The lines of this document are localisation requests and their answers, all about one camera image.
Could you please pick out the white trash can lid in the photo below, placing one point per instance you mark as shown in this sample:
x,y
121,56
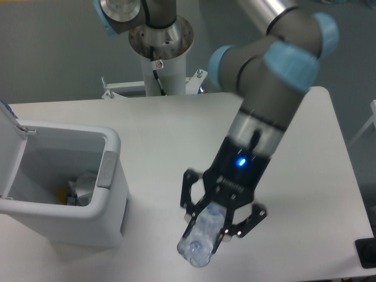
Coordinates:
x,y
14,138

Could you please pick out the black device at table edge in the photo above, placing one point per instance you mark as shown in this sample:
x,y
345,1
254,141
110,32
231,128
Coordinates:
x,y
366,252

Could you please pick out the yellow trash in bin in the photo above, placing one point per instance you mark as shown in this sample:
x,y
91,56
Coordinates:
x,y
62,195

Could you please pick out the white furniture leg right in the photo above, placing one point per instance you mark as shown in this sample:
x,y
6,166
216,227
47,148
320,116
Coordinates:
x,y
370,122

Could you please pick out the white plastic trash can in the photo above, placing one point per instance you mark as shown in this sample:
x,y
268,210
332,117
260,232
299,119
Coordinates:
x,y
64,181

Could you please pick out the white green wrapper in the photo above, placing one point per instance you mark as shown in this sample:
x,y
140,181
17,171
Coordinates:
x,y
81,190

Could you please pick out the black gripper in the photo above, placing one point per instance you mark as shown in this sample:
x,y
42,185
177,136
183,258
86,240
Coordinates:
x,y
230,181

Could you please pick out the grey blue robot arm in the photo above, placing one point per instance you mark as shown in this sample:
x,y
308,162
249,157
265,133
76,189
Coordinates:
x,y
271,75

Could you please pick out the clear plastic water bottle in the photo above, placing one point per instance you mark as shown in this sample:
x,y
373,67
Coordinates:
x,y
197,248

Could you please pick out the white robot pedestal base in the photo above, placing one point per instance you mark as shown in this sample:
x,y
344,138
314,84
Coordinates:
x,y
162,54

